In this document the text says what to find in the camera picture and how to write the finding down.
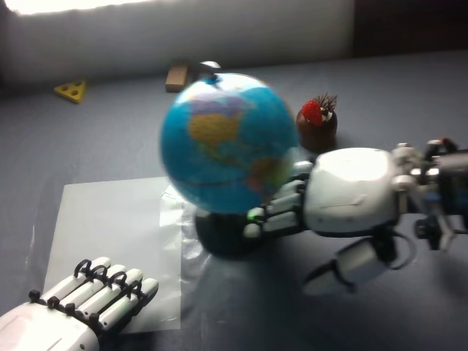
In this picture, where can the grey table cloth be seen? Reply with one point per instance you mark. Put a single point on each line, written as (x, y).
(109, 139)

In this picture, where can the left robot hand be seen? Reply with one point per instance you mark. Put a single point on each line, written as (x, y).
(73, 303)

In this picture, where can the chocolate cake toy with strawberry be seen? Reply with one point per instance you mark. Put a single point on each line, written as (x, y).
(317, 124)

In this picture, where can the white paper sheet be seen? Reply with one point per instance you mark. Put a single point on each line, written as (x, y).
(109, 234)

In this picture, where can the globe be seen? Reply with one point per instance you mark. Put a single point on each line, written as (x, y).
(226, 153)

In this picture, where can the plain wooden block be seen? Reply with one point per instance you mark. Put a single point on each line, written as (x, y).
(176, 77)

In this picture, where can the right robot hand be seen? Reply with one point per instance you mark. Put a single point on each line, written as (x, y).
(351, 190)

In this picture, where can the yellow cheese wedge toy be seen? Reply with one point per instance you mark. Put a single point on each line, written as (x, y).
(73, 89)

